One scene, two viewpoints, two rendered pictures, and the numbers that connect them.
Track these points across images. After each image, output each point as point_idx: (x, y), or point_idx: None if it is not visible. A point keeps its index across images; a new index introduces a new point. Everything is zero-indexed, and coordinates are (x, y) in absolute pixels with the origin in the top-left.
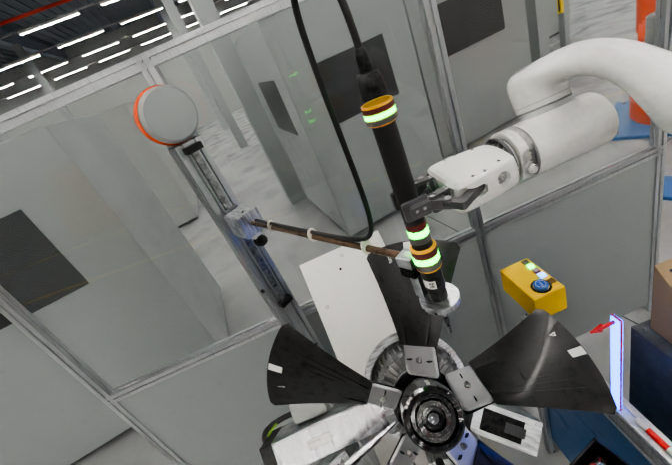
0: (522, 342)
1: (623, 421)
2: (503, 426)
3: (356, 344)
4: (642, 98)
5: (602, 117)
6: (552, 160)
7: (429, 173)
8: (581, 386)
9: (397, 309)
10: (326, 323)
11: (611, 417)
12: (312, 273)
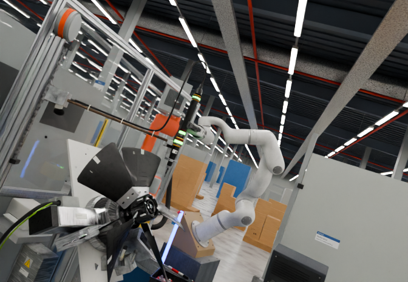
0: (160, 208)
1: None
2: (146, 241)
3: (84, 193)
4: (226, 131)
5: (213, 136)
6: (206, 137)
7: None
8: (178, 222)
9: (132, 171)
10: (73, 174)
11: None
12: (73, 147)
